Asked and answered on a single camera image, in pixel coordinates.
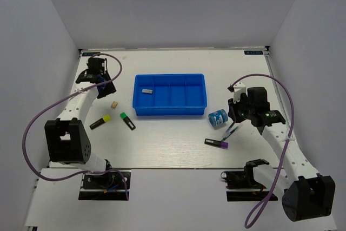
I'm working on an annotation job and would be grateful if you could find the small tan wooden block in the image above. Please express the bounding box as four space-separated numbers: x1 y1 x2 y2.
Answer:
111 102 118 109

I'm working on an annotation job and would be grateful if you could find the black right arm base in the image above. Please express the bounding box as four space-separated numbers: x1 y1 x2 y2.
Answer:
220 159 276 202

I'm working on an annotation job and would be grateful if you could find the left table corner label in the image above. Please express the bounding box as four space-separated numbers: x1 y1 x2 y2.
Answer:
82 52 99 57

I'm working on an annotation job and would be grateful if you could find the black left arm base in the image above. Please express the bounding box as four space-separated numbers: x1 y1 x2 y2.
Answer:
78 170 131 201

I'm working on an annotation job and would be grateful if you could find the blue ink pen refill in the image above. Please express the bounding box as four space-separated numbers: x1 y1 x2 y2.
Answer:
222 122 237 139

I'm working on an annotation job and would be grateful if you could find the green capped black highlighter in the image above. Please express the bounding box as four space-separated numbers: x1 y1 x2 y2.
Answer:
120 112 136 130

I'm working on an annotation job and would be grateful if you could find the right table corner label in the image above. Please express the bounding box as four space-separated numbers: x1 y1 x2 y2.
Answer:
244 50 263 55

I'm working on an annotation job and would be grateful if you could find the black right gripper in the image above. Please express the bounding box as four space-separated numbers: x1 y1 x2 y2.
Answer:
228 94 255 123

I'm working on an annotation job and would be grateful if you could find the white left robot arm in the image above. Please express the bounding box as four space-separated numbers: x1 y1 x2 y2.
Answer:
44 57 116 187

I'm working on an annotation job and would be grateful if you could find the purple capped black highlighter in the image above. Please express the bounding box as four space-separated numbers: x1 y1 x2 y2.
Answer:
204 138 228 149

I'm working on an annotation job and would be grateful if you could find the grey white eraser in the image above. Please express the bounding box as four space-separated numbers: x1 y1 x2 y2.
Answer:
142 89 153 94

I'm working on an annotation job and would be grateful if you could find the green ink pen refill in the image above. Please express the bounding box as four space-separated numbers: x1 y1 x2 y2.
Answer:
223 123 243 138

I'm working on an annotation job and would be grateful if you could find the blue plastic divided tray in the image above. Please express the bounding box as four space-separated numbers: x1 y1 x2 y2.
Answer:
132 74 208 116

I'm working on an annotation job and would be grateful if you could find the blue labelled round jar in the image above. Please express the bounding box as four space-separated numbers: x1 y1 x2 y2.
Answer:
208 109 228 128

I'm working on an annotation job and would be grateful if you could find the table corner label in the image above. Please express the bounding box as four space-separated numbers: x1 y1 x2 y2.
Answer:
244 50 263 55
82 52 99 57

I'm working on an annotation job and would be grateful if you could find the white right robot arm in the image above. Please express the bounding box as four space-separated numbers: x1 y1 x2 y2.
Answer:
228 83 335 222

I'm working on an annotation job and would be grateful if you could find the yellow capped black highlighter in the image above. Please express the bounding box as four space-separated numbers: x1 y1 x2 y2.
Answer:
89 115 111 130

